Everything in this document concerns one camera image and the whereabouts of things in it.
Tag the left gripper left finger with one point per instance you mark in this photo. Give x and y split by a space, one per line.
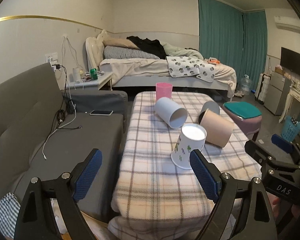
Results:
36 219

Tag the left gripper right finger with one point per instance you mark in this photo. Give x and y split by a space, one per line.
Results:
255 219

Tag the white leaf-print paper cup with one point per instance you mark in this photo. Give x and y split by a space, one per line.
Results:
192 137

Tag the brown kraft paper cup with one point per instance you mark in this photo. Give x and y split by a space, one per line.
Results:
219 129

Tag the grey cup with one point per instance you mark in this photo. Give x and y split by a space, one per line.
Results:
209 105

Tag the pink plastic cup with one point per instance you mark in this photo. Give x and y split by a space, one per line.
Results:
163 90

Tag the right hand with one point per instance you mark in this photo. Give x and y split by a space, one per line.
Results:
276 204

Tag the blue laundry basket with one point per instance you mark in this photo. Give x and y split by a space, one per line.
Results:
290 129

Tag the purple stool teal cushion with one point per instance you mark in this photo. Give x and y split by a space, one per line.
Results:
245 115

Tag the white cabinet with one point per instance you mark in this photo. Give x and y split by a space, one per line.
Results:
272 92

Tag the grey sofa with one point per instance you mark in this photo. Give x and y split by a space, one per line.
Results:
45 132

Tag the water jug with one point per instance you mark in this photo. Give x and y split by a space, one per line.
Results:
245 84

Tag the black television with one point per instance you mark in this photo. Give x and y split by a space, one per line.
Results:
290 60

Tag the plaid blanket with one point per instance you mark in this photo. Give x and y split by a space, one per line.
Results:
156 199

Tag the smartphone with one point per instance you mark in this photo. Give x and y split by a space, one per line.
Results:
101 113

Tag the teal curtain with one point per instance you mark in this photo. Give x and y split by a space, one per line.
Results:
237 39

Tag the patterned white quilt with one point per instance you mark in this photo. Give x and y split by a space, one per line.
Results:
181 66

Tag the air conditioner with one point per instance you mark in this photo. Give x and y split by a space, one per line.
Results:
287 23

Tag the green can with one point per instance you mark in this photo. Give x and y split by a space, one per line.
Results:
93 74

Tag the white bedside table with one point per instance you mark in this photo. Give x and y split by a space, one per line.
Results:
105 79

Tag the black clothing on bed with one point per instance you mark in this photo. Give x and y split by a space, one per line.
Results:
150 46

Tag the bed with beige sheets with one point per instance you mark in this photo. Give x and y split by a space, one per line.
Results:
148 72

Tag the checkered pillow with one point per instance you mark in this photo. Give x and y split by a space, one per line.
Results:
112 52

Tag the wall power socket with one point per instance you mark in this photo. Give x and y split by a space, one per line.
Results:
51 58

